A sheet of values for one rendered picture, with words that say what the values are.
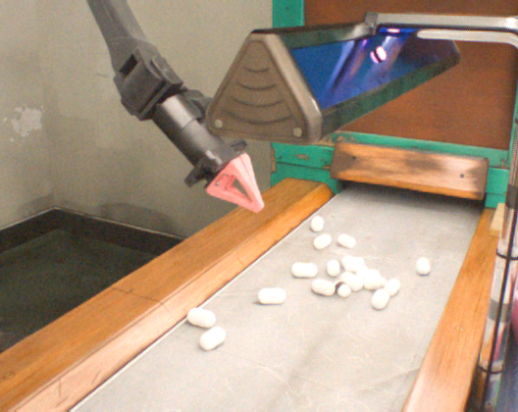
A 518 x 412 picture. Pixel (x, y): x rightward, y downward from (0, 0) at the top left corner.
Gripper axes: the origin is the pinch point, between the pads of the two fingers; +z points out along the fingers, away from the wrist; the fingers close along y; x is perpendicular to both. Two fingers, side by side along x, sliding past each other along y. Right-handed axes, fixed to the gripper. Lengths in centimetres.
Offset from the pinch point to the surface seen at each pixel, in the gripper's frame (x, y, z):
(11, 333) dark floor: 146, 49, -41
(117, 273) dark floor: 144, 107, -40
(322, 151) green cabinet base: 5.4, 42.1, -3.6
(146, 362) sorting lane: 9.5, -25.3, 6.7
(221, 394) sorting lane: 2.7, -26.3, 14.7
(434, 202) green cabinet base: -3, 47, 20
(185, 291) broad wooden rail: 10.1, -11.8, 2.7
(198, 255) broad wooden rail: 12.3, -2.0, -0.9
